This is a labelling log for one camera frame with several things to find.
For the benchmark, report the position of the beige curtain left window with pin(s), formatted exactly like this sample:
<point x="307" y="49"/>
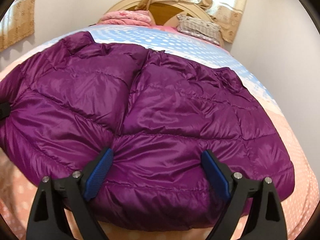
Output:
<point x="17" y="23"/>

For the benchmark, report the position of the folded pink blanket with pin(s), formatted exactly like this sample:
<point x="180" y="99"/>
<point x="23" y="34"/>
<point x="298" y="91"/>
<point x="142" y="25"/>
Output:
<point x="127" y="17"/>

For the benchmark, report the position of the blue pink dotted bedspread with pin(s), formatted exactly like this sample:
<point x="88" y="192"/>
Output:
<point x="17" y="191"/>

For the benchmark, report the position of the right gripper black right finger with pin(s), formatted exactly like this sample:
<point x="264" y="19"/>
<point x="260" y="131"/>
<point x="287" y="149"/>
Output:
<point x="266" y="218"/>

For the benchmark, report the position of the purple puffer jacket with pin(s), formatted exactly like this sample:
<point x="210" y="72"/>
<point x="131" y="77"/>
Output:
<point x="157" y="112"/>

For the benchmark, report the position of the grey striped pillow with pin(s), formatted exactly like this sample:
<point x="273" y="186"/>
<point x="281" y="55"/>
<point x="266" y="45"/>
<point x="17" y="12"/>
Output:
<point x="199" y="28"/>

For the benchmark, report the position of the beige wooden headboard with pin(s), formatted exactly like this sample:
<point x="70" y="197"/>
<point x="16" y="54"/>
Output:
<point x="161" y="14"/>

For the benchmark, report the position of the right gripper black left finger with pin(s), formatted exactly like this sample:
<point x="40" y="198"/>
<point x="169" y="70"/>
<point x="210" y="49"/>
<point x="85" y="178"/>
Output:
<point x="48" y="219"/>

